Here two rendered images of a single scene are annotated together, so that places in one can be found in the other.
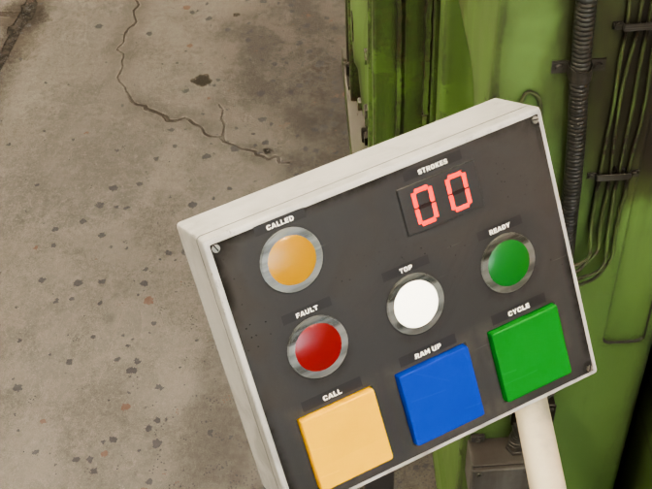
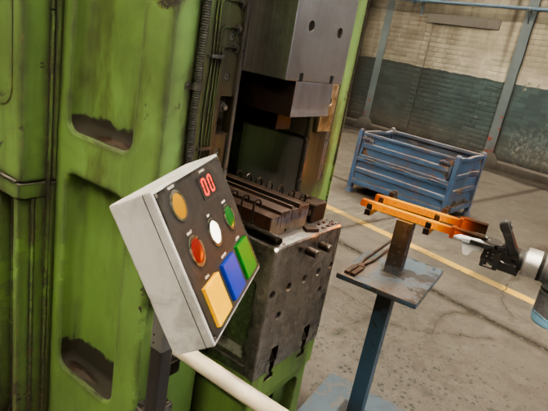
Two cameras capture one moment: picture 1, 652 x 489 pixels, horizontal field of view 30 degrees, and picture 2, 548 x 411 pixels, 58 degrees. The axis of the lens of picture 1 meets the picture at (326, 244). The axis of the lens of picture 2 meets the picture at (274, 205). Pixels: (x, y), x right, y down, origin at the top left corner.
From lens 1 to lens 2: 0.78 m
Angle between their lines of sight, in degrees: 54
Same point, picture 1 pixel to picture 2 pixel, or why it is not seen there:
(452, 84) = (68, 243)
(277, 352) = (187, 253)
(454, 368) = (233, 261)
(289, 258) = (178, 204)
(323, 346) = (199, 249)
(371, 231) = (195, 196)
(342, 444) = (218, 300)
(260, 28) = not seen: outside the picture
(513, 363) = (245, 259)
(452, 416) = (240, 285)
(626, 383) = not seen: hidden behind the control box
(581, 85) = not seen: hidden behind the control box
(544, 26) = (175, 149)
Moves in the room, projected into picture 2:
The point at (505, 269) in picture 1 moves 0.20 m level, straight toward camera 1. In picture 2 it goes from (230, 218) to (293, 258)
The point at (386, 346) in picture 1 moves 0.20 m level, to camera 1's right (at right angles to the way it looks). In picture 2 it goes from (214, 252) to (276, 232)
